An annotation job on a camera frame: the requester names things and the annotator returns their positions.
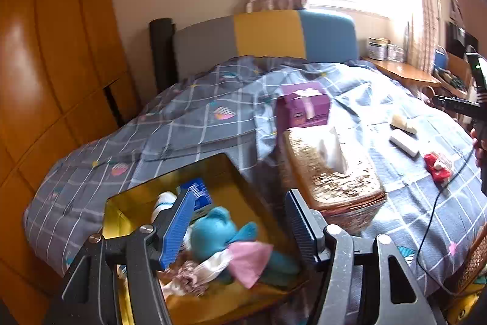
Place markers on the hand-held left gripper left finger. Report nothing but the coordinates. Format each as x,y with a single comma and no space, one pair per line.
179,230

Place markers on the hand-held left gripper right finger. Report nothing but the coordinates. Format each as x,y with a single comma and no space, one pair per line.
302,230

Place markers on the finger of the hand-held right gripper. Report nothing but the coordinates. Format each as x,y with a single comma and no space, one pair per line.
456,105

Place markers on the white sock with blue cuff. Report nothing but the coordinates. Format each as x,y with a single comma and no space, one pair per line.
165,205

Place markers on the blue tissue packet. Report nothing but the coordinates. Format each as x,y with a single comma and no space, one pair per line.
199,193

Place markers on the patterned scrunchie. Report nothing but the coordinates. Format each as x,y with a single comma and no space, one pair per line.
186,277

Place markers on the cream packet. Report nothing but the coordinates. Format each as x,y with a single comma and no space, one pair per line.
403,122

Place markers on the pink and white cloth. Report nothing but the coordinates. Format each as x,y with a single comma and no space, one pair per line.
247,262

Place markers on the red soft toy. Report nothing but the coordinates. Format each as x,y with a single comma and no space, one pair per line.
437,167

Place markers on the white wipes packet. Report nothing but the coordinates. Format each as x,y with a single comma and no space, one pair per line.
403,143

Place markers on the gold tin box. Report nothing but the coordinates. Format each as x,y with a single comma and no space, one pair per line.
236,188

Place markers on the person's right hand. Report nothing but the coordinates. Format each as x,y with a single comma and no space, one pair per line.
475,140

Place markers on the blue chair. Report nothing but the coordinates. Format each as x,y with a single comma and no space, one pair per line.
441,58

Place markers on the gold embossed tissue box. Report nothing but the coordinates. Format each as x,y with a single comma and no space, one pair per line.
334,184

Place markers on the wooden desk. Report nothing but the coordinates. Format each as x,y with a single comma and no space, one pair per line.
403,73

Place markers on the small boxes on desk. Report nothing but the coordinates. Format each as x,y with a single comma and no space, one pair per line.
396,52

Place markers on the white tissue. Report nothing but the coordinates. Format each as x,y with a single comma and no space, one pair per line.
334,154

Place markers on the round metal tin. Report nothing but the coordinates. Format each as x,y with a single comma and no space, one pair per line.
378,49

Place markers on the bed with patterned quilt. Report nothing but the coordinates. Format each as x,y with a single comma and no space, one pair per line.
190,112

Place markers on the purple cardboard box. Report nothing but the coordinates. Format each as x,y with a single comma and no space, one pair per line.
300,108

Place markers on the gold embossed tin lid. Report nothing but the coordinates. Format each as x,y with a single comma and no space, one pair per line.
473,268

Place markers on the grey yellow blue headboard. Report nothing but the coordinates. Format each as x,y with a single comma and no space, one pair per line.
266,36

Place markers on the wooden wardrobe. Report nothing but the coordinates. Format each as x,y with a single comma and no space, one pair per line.
57,62

